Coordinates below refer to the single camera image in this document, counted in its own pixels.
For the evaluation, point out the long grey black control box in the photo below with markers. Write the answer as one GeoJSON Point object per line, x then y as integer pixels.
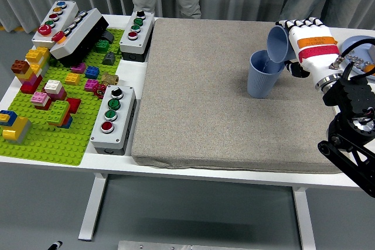
{"type": "Point", "coordinates": [85, 30]}

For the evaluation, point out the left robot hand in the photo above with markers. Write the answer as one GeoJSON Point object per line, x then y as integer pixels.
{"type": "Point", "coordinates": [55, 245]}

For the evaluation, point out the white table leg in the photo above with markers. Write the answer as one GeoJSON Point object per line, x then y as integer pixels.
{"type": "Point", "coordinates": [90, 209]}
{"type": "Point", "coordinates": [303, 220]}

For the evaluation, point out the brown toy brick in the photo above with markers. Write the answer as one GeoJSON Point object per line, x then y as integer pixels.
{"type": "Point", "coordinates": [20, 67]}

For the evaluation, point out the grey-brown cushion mat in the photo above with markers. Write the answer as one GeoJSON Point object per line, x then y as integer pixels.
{"type": "Point", "coordinates": [205, 100]}

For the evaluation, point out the brass valve fitting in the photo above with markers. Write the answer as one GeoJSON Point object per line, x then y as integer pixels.
{"type": "Point", "coordinates": [109, 78]}

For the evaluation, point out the green brick baseplate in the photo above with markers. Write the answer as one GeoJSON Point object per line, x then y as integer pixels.
{"type": "Point", "coordinates": [52, 147]}

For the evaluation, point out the yellow grey toy brick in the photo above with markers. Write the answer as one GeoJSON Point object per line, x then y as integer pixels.
{"type": "Point", "coordinates": [16, 130]}

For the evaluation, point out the white toy brick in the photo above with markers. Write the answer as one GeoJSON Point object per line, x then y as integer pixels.
{"type": "Point", "coordinates": [53, 85]}

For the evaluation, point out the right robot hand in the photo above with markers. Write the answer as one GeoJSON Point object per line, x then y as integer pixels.
{"type": "Point", "coordinates": [316, 54]}

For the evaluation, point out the orange fruit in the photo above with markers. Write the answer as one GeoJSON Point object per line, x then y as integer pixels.
{"type": "Point", "coordinates": [370, 70]}

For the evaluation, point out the magenta toy brick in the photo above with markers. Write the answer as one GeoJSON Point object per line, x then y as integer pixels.
{"type": "Point", "coordinates": [90, 85]}
{"type": "Point", "coordinates": [78, 68]}
{"type": "Point", "coordinates": [58, 95]}

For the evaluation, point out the grey block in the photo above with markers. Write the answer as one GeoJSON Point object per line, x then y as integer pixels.
{"type": "Point", "coordinates": [372, 54]}

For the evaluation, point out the blue plate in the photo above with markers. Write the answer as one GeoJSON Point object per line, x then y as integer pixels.
{"type": "Point", "coordinates": [364, 52]}

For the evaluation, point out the green toy brick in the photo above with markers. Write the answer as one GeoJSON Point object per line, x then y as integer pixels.
{"type": "Point", "coordinates": [102, 45]}
{"type": "Point", "coordinates": [58, 111]}

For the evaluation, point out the red toy brick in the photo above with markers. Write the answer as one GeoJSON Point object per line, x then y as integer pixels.
{"type": "Point", "coordinates": [74, 105]}
{"type": "Point", "coordinates": [29, 87]}

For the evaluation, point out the grey four-button control box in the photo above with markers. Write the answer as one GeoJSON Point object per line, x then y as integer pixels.
{"type": "Point", "coordinates": [140, 37]}
{"type": "Point", "coordinates": [121, 124]}

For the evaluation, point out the red valve handwheel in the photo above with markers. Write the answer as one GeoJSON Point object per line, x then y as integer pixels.
{"type": "Point", "coordinates": [100, 89]}

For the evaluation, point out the blue toy brick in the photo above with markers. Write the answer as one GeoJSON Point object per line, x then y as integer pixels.
{"type": "Point", "coordinates": [7, 115]}
{"type": "Point", "coordinates": [92, 72]}

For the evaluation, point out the blue ribbed cup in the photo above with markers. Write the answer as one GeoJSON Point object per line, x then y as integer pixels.
{"type": "Point", "coordinates": [278, 45]}
{"type": "Point", "coordinates": [260, 86]}

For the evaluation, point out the grey five-button control box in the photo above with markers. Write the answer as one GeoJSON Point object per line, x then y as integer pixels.
{"type": "Point", "coordinates": [63, 18]}

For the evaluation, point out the pink toy brick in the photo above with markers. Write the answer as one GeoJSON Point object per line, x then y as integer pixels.
{"type": "Point", "coordinates": [40, 98]}

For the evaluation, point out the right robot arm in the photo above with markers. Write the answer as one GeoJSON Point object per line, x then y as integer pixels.
{"type": "Point", "coordinates": [357, 97]}

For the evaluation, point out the dark grey sloped brick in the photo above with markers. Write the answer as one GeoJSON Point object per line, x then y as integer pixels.
{"type": "Point", "coordinates": [109, 58]}

